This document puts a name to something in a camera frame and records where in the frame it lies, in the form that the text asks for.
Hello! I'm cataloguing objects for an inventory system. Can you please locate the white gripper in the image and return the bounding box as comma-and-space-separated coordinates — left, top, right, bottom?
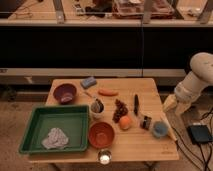
163, 94, 191, 116

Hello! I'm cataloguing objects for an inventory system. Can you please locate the yellow banana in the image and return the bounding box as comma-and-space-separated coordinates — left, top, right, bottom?
161, 116, 177, 142

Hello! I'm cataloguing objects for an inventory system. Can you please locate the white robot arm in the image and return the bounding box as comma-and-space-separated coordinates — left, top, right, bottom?
163, 52, 213, 115

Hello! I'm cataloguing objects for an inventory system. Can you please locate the green plastic tray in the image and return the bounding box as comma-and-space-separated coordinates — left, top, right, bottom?
19, 105, 89, 154

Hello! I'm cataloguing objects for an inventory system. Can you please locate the blue cup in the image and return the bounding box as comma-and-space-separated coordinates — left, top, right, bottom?
152, 121, 168, 138

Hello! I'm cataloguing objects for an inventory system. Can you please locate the small dark box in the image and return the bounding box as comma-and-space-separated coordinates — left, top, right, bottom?
140, 115, 152, 130

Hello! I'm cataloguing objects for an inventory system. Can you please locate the black power box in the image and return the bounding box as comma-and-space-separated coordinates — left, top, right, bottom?
187, 125, 212, 144

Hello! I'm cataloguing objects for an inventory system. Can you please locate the black marker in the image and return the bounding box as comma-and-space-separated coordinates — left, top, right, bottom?
134, 94, 139, 116

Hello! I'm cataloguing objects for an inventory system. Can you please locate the wooden folding table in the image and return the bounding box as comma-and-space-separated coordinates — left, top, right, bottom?
28, 78, 179, 163

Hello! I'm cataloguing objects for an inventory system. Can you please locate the orange fruit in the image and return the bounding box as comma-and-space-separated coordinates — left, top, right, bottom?
119, 115, 132, 130

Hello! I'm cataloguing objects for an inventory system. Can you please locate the dark grape bunch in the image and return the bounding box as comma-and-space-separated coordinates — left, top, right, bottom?
112, 99, 128, 123

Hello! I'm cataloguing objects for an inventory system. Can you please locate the orange carrot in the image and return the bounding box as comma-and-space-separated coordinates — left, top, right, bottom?
98, 89, 118, 97

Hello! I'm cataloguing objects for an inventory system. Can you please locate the white cup with utensil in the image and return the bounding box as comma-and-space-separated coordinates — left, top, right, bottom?
90, 99, 104, 119

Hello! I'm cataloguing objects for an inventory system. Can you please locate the orange bowl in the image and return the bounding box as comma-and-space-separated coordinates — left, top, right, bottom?
88, 122, 115, 149

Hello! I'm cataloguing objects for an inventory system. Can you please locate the metal can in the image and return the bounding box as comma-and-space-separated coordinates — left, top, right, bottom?
98, 149, 112, 165

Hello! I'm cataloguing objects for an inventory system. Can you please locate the blue sponge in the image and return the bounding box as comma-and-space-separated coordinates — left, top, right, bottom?
80, 77, 97, 89

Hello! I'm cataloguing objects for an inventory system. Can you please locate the purple bowl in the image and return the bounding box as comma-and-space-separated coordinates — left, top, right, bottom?
53, 83, 77, 104

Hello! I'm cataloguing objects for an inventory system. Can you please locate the crumpled white cloth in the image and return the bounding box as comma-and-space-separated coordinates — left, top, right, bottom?
42, 128, 69, 149

